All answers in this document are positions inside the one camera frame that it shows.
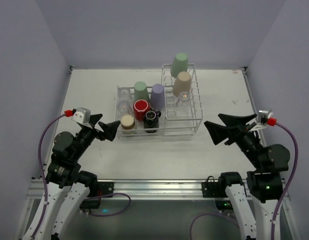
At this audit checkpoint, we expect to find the clear glass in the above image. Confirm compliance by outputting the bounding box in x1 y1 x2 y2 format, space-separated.
118 87 132 101
176 91 190 109
117 100 132 118

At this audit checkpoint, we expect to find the light green cup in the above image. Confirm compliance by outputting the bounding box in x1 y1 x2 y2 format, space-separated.
170 52 188 78

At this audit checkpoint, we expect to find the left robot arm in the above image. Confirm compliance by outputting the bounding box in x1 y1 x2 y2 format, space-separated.
23 108 120 240

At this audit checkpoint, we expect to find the green cup in low rack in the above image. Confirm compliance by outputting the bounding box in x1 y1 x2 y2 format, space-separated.
134 81 150 103

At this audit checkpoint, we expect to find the cream and brown cup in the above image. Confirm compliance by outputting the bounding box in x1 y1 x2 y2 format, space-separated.
120 114 136 134

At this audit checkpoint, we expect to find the red mug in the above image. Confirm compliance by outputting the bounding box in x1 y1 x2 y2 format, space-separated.
133 99 150 122

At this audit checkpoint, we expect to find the black mug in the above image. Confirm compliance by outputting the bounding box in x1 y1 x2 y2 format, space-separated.
143 109 162 134

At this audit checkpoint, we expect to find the purple cup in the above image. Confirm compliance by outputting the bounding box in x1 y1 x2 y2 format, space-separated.
150 83 165 111

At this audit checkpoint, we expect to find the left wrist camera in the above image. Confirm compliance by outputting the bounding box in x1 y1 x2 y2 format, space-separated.
71 107 91 125

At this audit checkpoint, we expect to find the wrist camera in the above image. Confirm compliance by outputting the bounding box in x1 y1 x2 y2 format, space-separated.
71 107 91 125
250 108 274 132

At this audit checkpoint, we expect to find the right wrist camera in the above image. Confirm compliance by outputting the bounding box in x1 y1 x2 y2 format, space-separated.
250 108 274 132

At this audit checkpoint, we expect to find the low white wire rack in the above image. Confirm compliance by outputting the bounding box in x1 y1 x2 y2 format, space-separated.
115 81 166 138

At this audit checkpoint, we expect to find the tall white wire rack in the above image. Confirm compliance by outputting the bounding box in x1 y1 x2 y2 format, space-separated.
160 63 203 136

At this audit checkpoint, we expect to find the aluminium mounting rail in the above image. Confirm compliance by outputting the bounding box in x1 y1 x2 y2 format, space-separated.
28 177 289 201

